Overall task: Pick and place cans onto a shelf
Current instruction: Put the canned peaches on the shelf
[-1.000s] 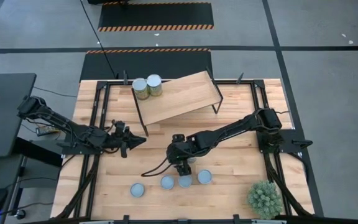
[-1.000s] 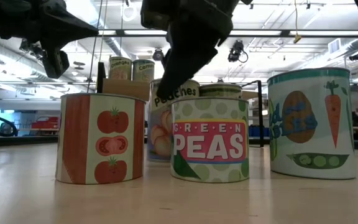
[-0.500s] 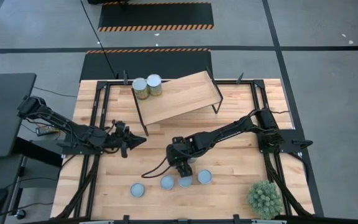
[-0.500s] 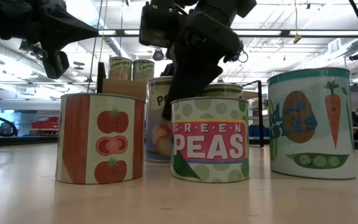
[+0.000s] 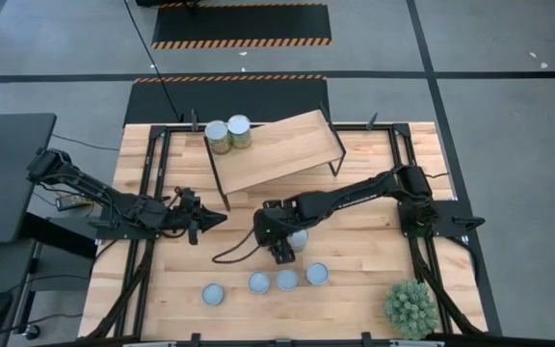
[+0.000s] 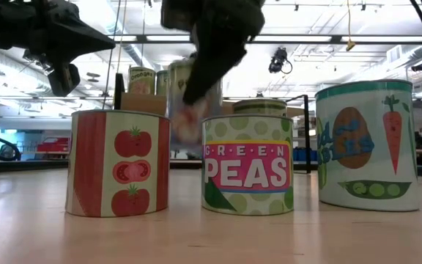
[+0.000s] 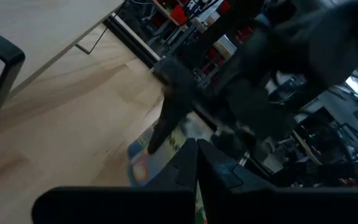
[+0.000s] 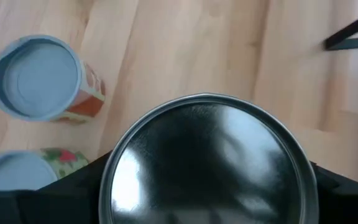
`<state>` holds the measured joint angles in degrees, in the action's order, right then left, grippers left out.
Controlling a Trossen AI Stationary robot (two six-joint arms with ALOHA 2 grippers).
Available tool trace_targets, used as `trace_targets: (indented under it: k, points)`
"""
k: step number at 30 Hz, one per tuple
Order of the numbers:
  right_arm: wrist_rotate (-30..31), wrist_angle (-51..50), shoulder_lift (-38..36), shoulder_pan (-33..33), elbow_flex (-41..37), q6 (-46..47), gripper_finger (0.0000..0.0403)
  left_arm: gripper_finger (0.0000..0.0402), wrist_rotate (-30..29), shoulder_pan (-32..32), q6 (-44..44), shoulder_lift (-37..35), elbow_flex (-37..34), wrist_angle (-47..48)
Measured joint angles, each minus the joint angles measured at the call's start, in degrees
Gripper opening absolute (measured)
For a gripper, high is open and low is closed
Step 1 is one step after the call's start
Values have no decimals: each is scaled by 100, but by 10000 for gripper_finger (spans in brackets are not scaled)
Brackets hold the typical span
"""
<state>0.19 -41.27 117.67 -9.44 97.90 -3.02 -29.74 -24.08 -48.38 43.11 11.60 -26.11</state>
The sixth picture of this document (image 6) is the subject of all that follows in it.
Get mixed vegetables label can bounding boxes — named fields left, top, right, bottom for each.
left=315, top=78, right=421, bottom=213

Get red cart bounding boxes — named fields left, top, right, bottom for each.
left=37, top=136, right=71, bottom=154

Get oranges label can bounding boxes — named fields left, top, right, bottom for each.
left=127, top=65, right=157, bottom=95

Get long black cable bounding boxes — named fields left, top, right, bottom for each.
left=102, top=0, right=123, bottom=110

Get green striped label can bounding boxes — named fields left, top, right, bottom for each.
left=232, top=98, right=288, bottom=117

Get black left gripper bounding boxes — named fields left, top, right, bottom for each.
left=0, top=0, right=116, bottom=98

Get green peas label can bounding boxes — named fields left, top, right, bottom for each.
left=201, top=114, right=295, bottom=216

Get tomato label can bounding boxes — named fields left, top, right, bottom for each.
left=65, top=109, right=173, bottom=219

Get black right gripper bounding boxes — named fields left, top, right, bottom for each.
left=159, top=0, right=267, bottom=106

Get blue storage bins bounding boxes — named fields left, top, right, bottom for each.
left=293, top=147, right=318, bottom=162

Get peaches label can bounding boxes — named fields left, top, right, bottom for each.
left=166, top=57, right=223, bottom=147

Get yellow hanging cord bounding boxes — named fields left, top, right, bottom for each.
left=345, top=0, right=357, bottom=52

